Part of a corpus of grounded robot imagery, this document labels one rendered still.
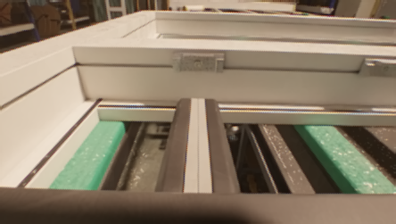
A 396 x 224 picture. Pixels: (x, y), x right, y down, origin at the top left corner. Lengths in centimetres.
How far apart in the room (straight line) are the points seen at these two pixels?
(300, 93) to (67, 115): 23
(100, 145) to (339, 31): 69
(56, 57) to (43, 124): 6
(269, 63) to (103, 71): 16
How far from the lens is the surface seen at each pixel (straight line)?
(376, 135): 90
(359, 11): 957
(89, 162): 18
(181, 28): 61
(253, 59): 20
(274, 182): 58
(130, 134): 23
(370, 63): 26
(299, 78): 23
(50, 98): 20
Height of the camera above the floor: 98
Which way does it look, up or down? 31 degrees down
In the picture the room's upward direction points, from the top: 2 degrees clockwise
